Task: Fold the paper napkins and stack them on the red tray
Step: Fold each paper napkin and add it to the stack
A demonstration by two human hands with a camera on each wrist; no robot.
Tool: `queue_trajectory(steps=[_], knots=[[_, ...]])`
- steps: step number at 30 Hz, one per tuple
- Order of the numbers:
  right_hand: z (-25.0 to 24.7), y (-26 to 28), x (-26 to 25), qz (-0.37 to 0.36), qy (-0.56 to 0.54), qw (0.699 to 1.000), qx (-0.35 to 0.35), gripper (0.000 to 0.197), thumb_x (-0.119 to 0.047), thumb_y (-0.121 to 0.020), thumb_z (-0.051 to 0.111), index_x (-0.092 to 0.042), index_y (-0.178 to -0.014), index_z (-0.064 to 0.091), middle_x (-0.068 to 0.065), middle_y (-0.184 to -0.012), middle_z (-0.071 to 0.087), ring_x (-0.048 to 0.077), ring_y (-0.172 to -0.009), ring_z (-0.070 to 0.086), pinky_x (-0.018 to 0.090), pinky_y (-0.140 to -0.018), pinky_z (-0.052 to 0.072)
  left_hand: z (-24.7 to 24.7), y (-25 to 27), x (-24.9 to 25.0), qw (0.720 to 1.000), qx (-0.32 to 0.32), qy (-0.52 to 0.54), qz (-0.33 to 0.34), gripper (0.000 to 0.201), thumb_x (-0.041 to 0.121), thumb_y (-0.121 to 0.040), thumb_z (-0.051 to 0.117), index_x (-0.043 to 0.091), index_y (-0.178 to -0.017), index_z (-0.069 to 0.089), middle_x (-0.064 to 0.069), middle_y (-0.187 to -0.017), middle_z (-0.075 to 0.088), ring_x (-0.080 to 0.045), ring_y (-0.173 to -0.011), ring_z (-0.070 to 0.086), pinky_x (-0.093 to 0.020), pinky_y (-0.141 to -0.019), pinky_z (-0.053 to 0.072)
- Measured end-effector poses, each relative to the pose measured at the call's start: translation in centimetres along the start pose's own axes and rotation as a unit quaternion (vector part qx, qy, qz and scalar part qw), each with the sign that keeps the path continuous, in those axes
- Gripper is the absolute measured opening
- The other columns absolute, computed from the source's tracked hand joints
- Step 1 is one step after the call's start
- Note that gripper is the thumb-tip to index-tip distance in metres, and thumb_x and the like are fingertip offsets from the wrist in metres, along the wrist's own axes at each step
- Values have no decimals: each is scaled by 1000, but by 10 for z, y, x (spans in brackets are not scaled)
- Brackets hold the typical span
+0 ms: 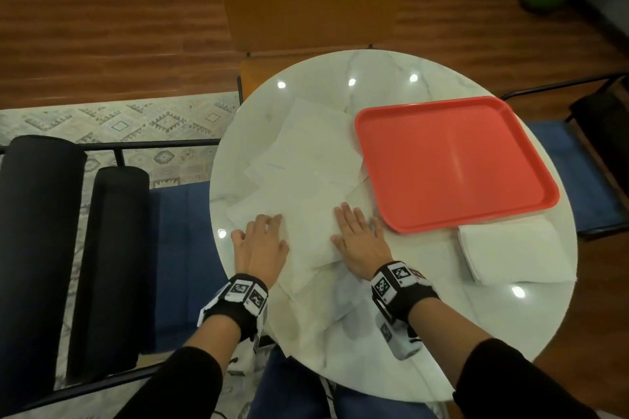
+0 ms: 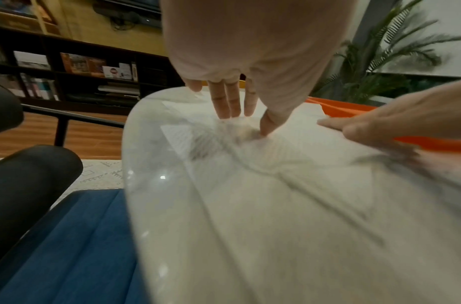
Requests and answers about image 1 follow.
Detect person's left hand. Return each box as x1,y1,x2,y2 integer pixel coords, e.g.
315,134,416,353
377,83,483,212
231,213,290,289

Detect person's right hand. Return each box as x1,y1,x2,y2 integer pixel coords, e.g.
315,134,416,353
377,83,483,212
330,202,394,282

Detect pile of white paper napkins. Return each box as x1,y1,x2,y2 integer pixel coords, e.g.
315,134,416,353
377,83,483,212
227,98,374,358

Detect red plastic tray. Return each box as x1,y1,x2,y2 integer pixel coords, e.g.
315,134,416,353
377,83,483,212
354,96,561,234

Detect person's right forearm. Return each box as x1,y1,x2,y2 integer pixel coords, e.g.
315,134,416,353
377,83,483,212
408,298,598,419

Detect person's left forearm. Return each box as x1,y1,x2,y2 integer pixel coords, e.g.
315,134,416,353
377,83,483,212
115,318,242,419

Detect person's legs in blue jeans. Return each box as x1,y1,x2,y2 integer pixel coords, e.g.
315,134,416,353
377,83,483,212
245,347,443,419

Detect blue chair with black bolsters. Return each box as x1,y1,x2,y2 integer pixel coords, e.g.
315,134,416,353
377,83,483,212
501,72,629,240
0,135,232,410

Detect black marker wrist strap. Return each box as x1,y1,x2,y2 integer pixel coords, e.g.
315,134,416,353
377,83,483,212
197,274,270,341
371,261,441,324

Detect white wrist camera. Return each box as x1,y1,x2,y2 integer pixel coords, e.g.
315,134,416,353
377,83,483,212
375,313,423,361
228,330,276,376

